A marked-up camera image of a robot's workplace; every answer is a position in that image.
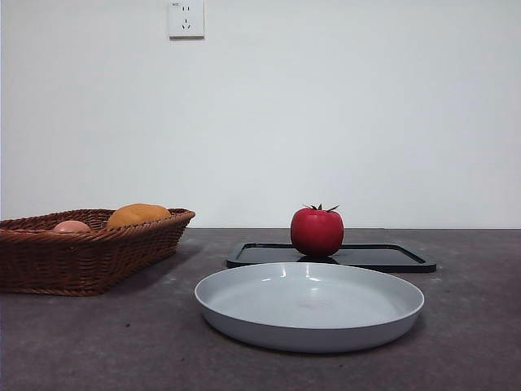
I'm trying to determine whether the red tomato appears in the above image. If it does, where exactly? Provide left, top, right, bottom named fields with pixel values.
left=290, top=203, right=344, bottom=257

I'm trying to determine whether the orange bread roll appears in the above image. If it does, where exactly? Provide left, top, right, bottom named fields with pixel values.
left=105, top=202, right=172, bottom=230

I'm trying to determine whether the grey round plate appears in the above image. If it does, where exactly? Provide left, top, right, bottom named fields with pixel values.
left=193, top=261, right=426, bottom=354

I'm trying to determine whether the black rectangular tray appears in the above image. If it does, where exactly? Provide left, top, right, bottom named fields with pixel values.
left=225, top=241, right=437, bottom=274

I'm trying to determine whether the brown wicker basket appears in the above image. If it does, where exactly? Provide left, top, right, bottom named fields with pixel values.
left=0, top=208, right=196, bottom=297

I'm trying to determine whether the pink egg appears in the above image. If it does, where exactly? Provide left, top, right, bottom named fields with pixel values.
left=51, top=219, right=92, bottom=233

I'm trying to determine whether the white wall socket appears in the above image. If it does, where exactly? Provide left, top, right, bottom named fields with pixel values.
left=168, top=0, right=205, bottom=41

